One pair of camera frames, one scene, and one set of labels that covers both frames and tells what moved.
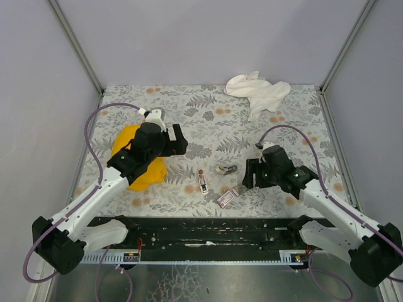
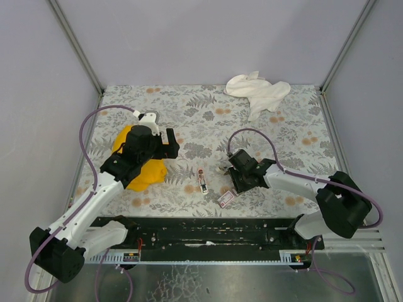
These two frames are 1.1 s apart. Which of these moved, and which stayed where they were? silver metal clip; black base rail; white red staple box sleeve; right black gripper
Moved: right black gripper
Stayed: white red staple box sleeve; silver metal clip; black base rail
